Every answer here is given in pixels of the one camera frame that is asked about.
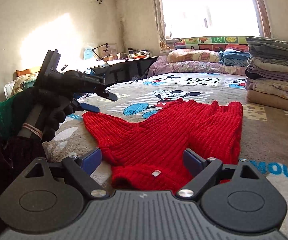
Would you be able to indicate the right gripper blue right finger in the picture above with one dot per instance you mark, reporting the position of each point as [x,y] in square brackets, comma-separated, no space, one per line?
[193,162]

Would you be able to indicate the blue folded blanket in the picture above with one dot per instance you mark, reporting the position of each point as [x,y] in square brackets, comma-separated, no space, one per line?
[235,55]

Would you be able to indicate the left stack of folded clothes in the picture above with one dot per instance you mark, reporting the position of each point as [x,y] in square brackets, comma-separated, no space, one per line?
[267,72]

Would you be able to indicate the yellow patterned pillow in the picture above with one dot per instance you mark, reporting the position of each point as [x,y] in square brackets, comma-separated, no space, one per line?
[181,55]

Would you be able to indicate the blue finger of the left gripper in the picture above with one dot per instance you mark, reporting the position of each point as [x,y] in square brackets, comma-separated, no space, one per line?
[107,95]
[77,106]

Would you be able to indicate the Mickey Mouse grey blanket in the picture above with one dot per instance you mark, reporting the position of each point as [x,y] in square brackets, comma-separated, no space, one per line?
[264,134]

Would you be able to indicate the red knit sweater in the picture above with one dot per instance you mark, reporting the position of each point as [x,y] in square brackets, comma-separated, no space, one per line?
[148,155]

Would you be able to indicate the purple floral quilt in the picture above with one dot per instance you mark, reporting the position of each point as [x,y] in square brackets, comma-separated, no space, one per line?
[161,66]

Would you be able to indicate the dark desk with clutter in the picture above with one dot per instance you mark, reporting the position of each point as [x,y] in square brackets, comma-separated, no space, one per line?
[117,67]

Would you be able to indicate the left black gloved hand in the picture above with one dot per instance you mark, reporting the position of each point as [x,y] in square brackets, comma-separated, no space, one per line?
[40,108]

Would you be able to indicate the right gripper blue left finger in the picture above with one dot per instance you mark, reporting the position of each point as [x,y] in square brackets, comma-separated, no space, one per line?
[90,161]

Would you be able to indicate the window curtain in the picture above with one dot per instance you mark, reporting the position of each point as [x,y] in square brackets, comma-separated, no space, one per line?
[166,44]

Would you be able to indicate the colourful alphabet headboard mat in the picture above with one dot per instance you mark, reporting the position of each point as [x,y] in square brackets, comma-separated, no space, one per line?
[213,43]

